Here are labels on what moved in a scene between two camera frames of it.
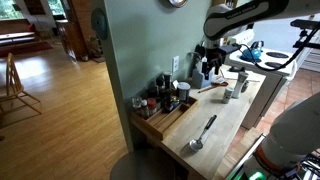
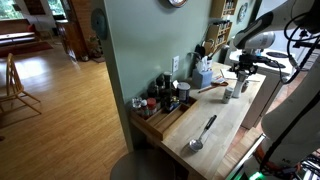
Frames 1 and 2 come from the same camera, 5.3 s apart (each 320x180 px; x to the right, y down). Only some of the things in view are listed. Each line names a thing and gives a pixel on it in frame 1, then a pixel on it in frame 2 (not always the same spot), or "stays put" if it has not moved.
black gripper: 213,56 -> 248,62
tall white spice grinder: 242,76 stays put
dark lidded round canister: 183,88 stays put
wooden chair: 14,85 stays put
